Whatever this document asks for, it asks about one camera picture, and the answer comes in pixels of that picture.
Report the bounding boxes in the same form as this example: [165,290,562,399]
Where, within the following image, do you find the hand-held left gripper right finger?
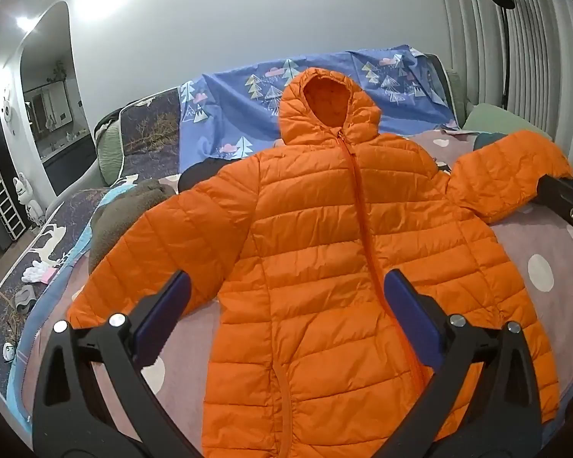
[384,268,547,458]

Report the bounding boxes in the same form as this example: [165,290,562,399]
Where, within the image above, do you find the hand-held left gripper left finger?
[32,271,206,458]

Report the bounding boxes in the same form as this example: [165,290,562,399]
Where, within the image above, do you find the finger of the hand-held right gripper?
[537,174,573,268]

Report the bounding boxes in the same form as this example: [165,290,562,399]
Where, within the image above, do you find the orange hooded puffer jacket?
[67,68,573,458]

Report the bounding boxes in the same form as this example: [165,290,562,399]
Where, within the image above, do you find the pink polka dot blanket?
[10,126,573,458]

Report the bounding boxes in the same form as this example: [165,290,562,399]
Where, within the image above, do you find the olive fleece cloth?
[90,179,180,273]

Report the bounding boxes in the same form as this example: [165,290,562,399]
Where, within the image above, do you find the light green cushion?
[461,102,552,143]

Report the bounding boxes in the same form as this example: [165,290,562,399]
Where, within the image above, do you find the black cloth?
[178,157,242,192]

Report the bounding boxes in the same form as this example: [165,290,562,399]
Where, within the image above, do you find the white gloves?
[21,260,58,285]

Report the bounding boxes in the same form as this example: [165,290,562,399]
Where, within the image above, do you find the grey small cloth item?
[13,286,38,316]

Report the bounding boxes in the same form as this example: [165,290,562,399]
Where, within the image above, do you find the green ribbed pillow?
[94,105,125,187]

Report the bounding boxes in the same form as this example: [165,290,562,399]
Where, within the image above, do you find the dark cabinet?
[38,132,99,196]

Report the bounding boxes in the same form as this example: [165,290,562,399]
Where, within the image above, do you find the dark antler print blanket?
[0,88,182,402]

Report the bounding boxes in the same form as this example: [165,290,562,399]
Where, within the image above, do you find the white bear figurine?
[12,172,46,226]

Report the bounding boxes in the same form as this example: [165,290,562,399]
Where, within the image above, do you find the white pleated curtain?
[434,0,573,153]

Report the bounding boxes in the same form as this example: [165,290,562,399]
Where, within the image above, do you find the white ladder rack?
[0,181,27,242]

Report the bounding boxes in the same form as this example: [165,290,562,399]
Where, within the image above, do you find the blue tree print sheet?
[179,45,469,173]

